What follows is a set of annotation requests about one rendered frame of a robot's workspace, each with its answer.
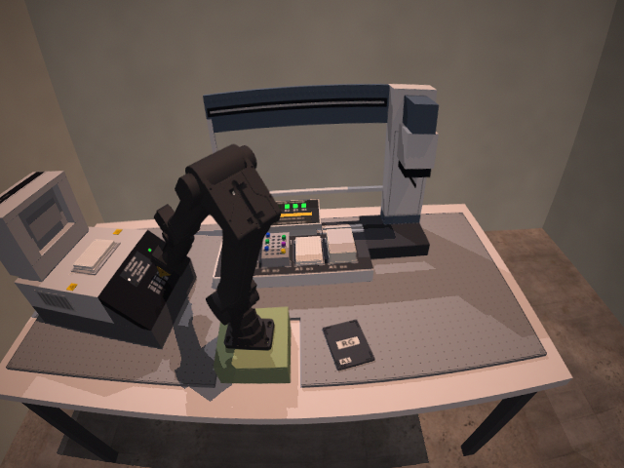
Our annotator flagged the white well plate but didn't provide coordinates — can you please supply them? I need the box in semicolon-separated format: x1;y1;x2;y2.
295;236;323;265
73;239;116;271

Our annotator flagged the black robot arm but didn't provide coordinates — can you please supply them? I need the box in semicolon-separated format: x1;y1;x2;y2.
154;144;282;350

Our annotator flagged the white thermal cycler with black keypad panel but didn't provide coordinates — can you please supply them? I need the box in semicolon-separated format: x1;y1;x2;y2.
0;171;197;348

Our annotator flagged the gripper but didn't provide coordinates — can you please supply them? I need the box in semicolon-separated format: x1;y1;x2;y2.
150;241;190;277

